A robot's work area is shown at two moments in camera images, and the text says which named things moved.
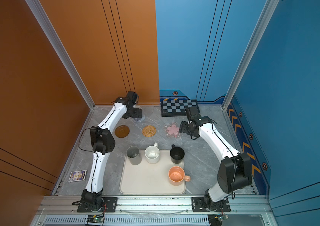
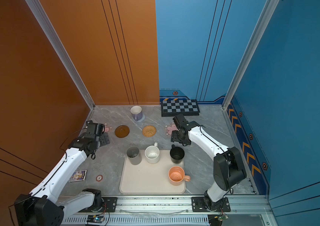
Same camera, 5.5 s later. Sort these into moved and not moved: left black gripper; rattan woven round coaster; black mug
Moved: left black gripper
Not moved: rattan woven round coaster; black mug
